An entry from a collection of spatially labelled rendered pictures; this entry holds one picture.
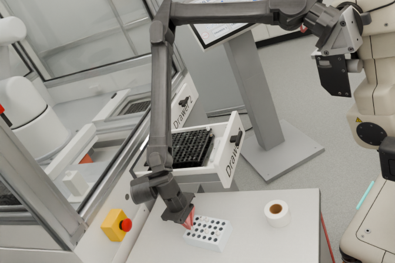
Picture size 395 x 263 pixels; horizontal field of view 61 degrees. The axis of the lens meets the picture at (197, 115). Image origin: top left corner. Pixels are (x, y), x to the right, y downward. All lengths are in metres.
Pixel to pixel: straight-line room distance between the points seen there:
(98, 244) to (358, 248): 1.00
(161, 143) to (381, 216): 1.04
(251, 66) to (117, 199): 1.29
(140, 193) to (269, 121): 1.53
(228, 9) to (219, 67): 1.91
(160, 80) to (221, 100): 2.11
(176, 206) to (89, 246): 0.28
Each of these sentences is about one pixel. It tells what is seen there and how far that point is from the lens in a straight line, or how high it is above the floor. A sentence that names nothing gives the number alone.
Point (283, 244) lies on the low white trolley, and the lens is 0.99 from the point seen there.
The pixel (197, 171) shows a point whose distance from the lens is 1.11.
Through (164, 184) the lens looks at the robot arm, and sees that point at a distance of 0.92.
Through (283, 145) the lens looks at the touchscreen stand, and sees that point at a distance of 2.45.
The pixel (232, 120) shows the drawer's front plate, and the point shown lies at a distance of 1.20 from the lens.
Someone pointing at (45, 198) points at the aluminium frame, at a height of 1.12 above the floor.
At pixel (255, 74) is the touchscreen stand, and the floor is 0.62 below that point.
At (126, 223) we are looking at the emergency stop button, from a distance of 1.08.
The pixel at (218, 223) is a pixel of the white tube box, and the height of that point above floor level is 0.79.
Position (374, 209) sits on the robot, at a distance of 1.66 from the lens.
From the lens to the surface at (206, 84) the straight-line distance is 3.02.
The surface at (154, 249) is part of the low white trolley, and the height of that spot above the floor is 0.76.
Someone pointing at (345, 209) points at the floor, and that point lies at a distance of 2.04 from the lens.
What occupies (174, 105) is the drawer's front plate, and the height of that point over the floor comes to 0.92.
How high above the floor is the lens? 1.55
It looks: 28 degrees down
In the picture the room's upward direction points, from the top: 24 degrees counter-clockwise
